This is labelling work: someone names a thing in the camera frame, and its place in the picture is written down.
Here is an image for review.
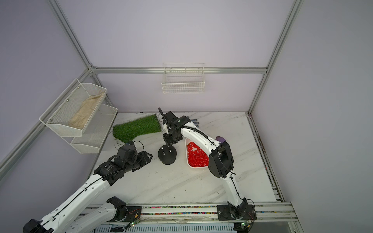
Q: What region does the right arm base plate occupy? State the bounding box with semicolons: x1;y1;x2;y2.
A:
217;204;257;220

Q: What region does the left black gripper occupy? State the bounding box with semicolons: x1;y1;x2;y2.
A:
125;151;153;173

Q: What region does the blue dotted work glove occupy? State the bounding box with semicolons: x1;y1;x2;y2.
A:
191;118;199;128

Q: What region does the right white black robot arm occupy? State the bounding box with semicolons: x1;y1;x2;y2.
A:
158;108;256;221

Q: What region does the white tray of sleeves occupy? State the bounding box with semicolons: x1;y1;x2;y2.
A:
185;139;209;169

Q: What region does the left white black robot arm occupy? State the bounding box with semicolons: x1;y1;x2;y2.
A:
23;142;153;233

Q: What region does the beige cloth in shelf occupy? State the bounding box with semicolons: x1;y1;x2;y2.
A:
69;93;103;130

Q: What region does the purple pink brush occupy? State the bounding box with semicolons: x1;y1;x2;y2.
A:
215;136;226;143

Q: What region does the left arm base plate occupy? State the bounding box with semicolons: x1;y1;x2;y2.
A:
107;206;142;222

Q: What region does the upper white mesh shelf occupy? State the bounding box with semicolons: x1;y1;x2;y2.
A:
39;79;107;137

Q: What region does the green artificial grass mat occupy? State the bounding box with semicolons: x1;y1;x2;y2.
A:
113;114;162;143

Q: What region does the white wire wall basket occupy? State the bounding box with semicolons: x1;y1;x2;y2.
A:
161;63;205;94

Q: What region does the black round screw base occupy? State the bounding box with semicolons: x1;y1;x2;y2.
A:
158;145;177;165

